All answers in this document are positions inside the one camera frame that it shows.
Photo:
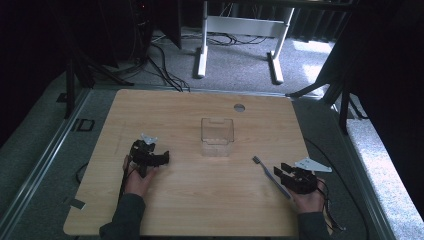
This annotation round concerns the person's left hand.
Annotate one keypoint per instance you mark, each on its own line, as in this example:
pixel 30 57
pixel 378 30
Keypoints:
pixel 138 185

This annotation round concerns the black floor bracket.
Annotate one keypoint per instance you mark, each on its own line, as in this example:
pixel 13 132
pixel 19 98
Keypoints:
pixel 83 125

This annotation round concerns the clear plastic container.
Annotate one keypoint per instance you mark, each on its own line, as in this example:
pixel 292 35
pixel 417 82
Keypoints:
pixel 217 140

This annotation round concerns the metal floor rail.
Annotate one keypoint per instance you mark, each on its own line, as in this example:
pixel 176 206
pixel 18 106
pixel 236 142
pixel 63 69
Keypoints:
pixel 40 160

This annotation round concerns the white desk frame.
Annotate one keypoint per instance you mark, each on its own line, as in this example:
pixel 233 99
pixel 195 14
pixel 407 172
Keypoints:
pixel 245 26

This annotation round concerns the grey toothbrush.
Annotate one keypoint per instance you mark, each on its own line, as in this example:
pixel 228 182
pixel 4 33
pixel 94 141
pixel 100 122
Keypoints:
pixel 270 176

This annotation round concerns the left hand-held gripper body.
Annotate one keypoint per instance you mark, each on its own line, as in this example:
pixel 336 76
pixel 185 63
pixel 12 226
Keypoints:
pixel 143 156

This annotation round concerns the grey tape piece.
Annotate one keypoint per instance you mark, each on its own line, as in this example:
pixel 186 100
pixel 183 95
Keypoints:
pixel 76 203

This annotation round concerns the black computer tower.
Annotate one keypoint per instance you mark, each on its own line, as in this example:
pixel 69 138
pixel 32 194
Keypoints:
pixel 141 26

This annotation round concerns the person's right hand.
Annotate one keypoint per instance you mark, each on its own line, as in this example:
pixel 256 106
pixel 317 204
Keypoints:
pixel 308 201

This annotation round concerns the black metal stand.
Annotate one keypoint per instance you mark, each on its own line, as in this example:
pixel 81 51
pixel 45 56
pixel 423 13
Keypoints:
pixel 343 100

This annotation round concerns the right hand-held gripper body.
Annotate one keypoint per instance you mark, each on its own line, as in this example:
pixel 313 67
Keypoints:
pixel 301 181

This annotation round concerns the black tripod stand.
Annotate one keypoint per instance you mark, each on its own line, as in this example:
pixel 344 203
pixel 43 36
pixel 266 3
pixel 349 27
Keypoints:
pixel 71 83

